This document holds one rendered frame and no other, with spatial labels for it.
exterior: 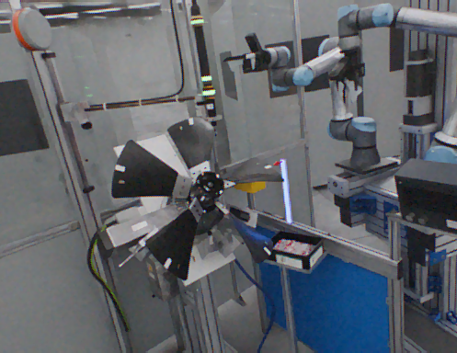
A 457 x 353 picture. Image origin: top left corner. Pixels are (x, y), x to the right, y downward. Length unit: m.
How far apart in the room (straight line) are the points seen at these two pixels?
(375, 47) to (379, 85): 0.46
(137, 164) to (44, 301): 1.00
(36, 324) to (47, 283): 0.20
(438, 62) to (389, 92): 3.47
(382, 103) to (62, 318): 4.39
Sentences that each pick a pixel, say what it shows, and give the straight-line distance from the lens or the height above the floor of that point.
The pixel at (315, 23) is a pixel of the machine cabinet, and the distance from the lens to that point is 4.32.
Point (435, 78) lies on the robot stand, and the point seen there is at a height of 1.45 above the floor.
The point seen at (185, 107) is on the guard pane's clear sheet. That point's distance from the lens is 2.23.
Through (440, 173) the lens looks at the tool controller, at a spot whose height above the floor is 1.24.
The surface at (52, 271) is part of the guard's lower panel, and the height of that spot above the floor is 0.79.
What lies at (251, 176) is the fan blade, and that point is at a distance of 1.56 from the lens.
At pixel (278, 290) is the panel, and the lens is 2.21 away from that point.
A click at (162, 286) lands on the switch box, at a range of 1.84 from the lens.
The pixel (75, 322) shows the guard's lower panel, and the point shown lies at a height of 0.47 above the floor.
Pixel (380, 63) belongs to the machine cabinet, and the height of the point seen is 1.29.
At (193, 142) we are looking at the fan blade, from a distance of 1.58.
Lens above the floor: 1.68
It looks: 18 degrees down
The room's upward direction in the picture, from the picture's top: 9 degrees counter-clockwise
